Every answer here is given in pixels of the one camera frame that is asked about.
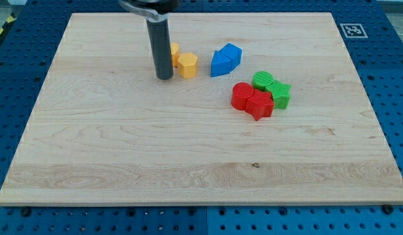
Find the silver robot arm clamp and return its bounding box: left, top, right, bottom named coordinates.
left=118, top=0, right=181, bottom=22

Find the blue triangle block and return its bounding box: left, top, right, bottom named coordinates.
left=210, top=51, right=231, bottom=77

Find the red cylinder block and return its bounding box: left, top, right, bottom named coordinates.
left=231, top=82, right=254, bottom=110

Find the yellow hexagon block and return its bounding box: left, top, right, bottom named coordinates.
left=178, top=52, right=199, bottom=79

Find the red star block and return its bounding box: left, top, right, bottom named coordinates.
left=245, top=89, right=274, bottom=121

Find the yellow block behind rod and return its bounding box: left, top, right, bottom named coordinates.
left=170, top=42, right=180, bottom=67

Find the green cylinder block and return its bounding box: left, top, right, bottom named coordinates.
left=251, top=71, right=274, bottom=91

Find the blue cube block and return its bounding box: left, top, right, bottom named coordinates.
left=220, top=43, right=242, bottom=71

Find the green star block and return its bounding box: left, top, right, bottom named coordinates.
left=265, top=80, right=291, bottom=110

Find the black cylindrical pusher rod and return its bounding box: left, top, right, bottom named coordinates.
left=146, top=18, right=174, bottom=80

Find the wooden board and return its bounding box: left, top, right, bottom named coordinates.
left=0, top=12, right=403, bottom=206

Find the white fiducial marker tag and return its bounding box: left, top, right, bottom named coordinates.
left=340, top=23, right=368, bottom=39

